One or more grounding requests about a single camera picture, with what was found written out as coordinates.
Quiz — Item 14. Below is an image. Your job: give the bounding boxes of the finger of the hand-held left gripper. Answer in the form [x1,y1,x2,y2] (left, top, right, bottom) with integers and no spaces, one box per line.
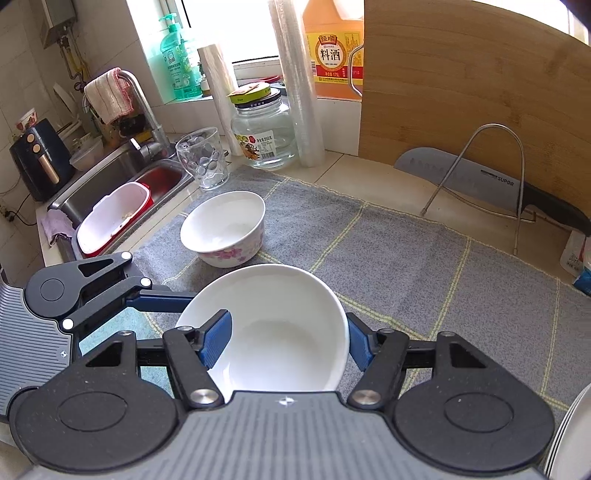
[62,251,195,330]

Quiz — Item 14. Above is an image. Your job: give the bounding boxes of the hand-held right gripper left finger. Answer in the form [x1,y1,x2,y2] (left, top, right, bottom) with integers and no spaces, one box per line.
[85,310,232,409]

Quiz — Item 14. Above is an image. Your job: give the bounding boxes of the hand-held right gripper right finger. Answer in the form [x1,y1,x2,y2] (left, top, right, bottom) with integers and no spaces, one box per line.
[346,313,488,409]

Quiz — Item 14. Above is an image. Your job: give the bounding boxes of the plain white bowl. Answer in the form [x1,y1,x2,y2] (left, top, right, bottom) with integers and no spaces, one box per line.
[175,264,349,402]

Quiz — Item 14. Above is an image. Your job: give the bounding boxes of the teal cloth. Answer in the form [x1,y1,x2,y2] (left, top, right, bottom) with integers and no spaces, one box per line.
[78,309,174,367]

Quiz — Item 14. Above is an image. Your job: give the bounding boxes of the grey checked cloth mat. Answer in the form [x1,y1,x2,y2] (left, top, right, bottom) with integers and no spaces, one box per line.
[131,164,591,416]

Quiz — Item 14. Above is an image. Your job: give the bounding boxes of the white basin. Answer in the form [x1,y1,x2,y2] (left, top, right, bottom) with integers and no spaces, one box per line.
[76,181,153,254]

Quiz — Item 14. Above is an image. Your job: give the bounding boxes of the white bowl pink flower print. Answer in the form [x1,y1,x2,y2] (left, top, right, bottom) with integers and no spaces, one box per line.
[180,191,266,268]

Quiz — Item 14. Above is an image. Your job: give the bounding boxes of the red basin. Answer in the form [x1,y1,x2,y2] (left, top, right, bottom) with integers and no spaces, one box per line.
[78,166,183,259]

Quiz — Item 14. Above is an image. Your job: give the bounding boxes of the purple cloth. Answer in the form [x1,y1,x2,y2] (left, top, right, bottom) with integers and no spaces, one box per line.
[39,210,75,245]

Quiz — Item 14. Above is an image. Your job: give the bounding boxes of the steel sink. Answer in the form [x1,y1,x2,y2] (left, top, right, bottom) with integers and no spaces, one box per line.
[46,143,195,261]

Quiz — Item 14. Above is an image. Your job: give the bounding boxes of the dotted glass cup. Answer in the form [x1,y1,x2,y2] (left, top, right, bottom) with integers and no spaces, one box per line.
[175,127,230,191]

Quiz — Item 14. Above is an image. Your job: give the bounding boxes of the clear plastic container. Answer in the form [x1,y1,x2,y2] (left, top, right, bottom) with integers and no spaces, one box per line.
[69,136,105,171]

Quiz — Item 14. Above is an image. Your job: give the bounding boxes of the metal faucet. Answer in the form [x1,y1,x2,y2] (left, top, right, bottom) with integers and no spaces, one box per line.
[83,69,171,160]

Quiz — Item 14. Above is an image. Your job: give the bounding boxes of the black air fryer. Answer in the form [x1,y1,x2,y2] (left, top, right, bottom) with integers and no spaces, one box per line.
[9,117,77,201]

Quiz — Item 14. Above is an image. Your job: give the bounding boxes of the pink and white towel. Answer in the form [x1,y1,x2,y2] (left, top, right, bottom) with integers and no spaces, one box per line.
[84,68,134,124]

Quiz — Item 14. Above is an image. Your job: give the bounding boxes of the white and blue salt bag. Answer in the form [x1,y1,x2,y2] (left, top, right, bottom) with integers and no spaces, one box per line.
[558,230,591,297]

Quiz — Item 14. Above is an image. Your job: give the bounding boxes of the white plate stack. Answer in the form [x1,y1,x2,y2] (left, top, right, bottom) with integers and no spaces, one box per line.
[542,383,591,480]

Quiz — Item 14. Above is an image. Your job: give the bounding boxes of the green dish soap bottle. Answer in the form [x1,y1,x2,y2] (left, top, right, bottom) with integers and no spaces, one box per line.
[159,14,204,102]

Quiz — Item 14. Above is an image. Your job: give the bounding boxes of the tall plastic wrap roll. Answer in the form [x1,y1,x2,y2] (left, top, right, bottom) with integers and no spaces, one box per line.
[268,0,327,167]

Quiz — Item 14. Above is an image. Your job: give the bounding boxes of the wooden cutting board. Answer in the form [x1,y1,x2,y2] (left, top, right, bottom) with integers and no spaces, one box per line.
[358,0,591,232]

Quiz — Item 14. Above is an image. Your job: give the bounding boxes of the orange cooking wine bottle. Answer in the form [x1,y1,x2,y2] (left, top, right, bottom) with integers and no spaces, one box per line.
[302,0,365,99]

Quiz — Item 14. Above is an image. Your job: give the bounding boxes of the steel cleaver black handle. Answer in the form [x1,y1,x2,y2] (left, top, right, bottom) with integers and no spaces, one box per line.
[394,147,591,237]

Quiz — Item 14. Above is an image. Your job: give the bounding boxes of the metal wire rack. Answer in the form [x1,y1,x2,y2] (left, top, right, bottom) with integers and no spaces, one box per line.
[422,122,537,256]

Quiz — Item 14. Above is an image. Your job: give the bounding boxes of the wall water heater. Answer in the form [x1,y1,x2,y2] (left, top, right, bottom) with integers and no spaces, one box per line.
[39,0,79,49]

